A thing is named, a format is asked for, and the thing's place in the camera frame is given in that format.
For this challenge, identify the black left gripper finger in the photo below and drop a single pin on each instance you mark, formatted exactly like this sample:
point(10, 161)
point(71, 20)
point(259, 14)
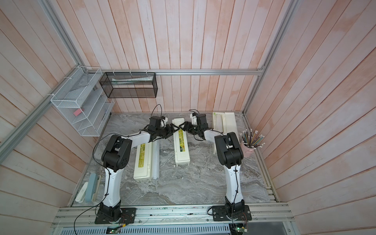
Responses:
point(172, 127)
point(167, 134)

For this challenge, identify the pencil holder with pencils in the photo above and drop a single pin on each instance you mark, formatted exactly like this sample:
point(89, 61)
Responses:
point(251, 140)

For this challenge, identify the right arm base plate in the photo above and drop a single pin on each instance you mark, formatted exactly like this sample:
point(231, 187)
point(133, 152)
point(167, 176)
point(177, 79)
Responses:
point(224, 213)

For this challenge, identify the pink eraser block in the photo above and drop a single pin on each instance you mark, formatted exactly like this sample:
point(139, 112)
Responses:
point(77, 112)

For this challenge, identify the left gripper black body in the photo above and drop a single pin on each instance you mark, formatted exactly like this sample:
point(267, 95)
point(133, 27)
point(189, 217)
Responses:
point(160, 130)

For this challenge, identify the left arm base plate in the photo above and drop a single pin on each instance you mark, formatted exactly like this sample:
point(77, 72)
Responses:
point(116, 216)

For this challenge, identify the white and teal brush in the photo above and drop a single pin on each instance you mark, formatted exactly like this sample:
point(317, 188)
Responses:
point(89, 190)

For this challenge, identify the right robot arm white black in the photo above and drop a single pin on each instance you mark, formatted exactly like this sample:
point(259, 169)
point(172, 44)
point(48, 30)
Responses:
point(230, 156)

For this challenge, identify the black wire mesh basket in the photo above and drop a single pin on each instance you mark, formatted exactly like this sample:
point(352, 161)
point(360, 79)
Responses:
point(121, 85)

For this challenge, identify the white wire mesh shelf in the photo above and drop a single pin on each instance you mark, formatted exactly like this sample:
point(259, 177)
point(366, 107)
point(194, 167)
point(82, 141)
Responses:
point(80, 90)

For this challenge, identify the cream dispenser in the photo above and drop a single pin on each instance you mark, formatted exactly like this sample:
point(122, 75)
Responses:
point(143, 163)
point(225, 122)
point(182, 155)

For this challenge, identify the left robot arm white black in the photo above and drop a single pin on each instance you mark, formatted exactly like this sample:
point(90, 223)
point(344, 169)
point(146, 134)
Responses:
point(116, 156)

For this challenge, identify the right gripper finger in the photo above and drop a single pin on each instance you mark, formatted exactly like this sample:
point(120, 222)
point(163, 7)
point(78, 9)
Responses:
point(185, 126)
point(192, 132)

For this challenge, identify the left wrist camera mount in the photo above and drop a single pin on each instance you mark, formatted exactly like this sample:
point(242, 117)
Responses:
point(164, 121)

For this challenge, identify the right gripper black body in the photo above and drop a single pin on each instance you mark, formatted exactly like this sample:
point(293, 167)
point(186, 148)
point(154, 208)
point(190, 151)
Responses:
point(191, 127)

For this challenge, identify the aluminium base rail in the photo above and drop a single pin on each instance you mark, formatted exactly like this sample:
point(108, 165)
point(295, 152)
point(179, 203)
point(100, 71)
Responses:
point(176, 214)

